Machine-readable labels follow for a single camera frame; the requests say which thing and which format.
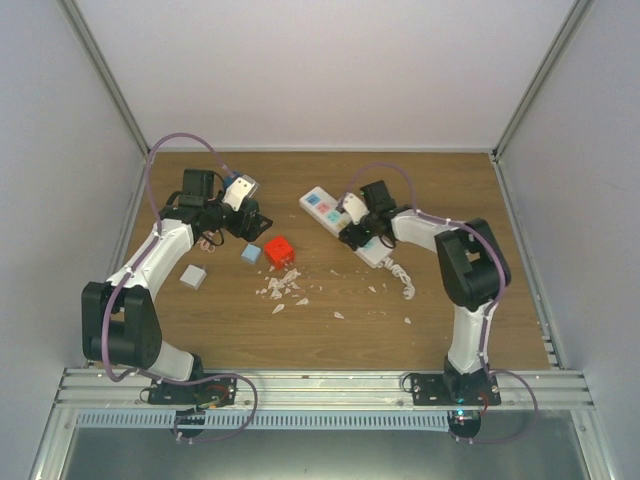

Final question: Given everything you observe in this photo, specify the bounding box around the light blue plug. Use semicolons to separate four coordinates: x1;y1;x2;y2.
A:
241;244;262;265

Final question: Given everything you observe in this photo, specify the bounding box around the red cube socket adapter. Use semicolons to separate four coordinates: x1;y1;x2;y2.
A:
263;236;295;270

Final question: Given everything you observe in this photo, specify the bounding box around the white power strip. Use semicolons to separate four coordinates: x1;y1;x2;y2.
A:
299;186;392;268

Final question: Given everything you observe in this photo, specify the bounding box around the pink charging cable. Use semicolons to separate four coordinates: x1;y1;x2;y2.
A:
198;230;224;254

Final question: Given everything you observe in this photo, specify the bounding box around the white grey plug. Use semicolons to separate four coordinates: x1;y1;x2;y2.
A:
179;265;207;290

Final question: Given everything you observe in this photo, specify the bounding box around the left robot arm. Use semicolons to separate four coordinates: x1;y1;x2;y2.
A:
81;169;273;404

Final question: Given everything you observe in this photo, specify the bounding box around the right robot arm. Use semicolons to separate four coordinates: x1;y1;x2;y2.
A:
337;181;511;405

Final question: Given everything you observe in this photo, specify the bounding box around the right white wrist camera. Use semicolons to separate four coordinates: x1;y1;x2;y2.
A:
338;192;369;225

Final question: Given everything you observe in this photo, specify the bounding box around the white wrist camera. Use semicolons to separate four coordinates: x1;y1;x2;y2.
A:
338;192;369;225
223;175;260;211

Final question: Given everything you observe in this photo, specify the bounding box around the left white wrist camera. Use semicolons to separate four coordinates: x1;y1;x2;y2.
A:
223;175;260;211

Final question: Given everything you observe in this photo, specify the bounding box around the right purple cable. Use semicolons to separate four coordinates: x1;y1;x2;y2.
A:
339;163;540;446

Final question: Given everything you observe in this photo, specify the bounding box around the purple cable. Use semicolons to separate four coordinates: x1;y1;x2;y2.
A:
339;163;540;446
101;132;259;444

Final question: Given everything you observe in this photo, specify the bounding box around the white coiled power cord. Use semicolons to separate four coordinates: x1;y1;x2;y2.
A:
382;257;416;302

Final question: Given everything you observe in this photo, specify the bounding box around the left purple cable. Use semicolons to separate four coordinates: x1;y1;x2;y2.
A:
101;132;259;444

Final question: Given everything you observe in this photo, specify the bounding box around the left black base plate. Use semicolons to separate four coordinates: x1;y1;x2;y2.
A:
139;377;237;409

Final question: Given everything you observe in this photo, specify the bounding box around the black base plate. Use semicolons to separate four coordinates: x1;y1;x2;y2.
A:
139;377;237;409
400;369;502;407

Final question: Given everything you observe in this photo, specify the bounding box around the grey slotted cable duct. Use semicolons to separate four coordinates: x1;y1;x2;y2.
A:
76;409;449;433

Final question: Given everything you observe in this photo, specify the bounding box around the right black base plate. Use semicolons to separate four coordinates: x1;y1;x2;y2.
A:
400;369;502;407

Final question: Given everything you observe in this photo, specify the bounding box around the left aluminium corner post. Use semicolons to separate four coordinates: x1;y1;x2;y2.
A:
57;0;150;156

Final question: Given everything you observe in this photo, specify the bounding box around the aluminium corner post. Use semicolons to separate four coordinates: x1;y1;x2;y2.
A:
57;0;150;156
490;0;593;163

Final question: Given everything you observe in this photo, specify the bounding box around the aluminium front rail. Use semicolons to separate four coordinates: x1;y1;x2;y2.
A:
54;369;595;411

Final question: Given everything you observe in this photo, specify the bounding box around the right aluminium corner post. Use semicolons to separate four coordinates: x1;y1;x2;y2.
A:
490;0;593;163

